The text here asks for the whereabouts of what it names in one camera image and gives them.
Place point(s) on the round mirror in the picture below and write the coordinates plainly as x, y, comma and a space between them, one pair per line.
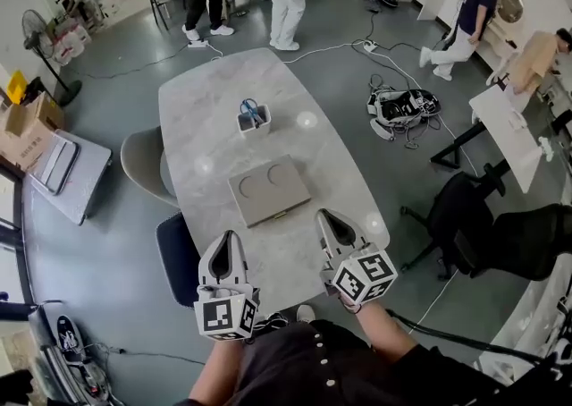
511, 5

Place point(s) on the grey flat tray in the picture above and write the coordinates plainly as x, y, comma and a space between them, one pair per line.
60, 165

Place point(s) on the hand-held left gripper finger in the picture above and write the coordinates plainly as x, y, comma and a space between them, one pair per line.
206, 266
240, 263

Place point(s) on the grey metal cart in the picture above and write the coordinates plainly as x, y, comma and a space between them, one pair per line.
85, 180

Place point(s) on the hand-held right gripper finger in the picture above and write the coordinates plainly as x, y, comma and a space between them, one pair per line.
325, 241
357, 236

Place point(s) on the black white sneaker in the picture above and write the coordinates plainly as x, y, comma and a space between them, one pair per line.
69, 337

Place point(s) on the white desk black legs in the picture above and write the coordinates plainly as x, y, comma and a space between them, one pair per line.
505, 136

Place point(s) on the person's right forearm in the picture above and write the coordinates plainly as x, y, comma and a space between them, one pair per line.
384, 332

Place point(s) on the person's black buttoned clothing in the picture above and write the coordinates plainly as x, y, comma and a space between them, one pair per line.
339, 373

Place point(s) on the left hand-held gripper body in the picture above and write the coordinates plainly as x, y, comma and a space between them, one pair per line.
221, 312

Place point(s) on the black white backpack rig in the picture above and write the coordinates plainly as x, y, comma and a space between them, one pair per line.
402, 109

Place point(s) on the person's white shoe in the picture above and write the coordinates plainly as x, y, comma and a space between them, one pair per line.
306, 312

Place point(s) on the grey box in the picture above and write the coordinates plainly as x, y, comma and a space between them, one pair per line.
268, 187

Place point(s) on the black mesh office chair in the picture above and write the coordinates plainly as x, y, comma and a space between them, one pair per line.
532, 241

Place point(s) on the brown cardboard box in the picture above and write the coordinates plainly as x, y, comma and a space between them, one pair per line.
27, 131

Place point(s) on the person's black shoe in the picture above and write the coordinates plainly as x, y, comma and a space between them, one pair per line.
271, 323

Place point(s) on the beige shell chair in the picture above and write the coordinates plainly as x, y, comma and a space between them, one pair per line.
143, 163

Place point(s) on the person's left forearm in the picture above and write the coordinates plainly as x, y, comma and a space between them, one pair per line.
219, 370

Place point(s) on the white power strip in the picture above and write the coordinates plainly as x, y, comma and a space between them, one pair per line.
370, 45
198, 43

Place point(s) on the blue scissors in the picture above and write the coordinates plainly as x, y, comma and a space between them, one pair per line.
251, 110

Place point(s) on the yellow plastic bin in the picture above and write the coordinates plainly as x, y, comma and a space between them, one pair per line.
17, 87

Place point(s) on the white pen holder cup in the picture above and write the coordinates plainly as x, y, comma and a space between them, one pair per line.
254, 124

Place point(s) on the black padded chair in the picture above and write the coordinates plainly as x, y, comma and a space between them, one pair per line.
176, 256

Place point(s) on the black standing fan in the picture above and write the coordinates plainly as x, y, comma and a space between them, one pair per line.
38, 35

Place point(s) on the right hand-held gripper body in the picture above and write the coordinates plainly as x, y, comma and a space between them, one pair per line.
364, 276

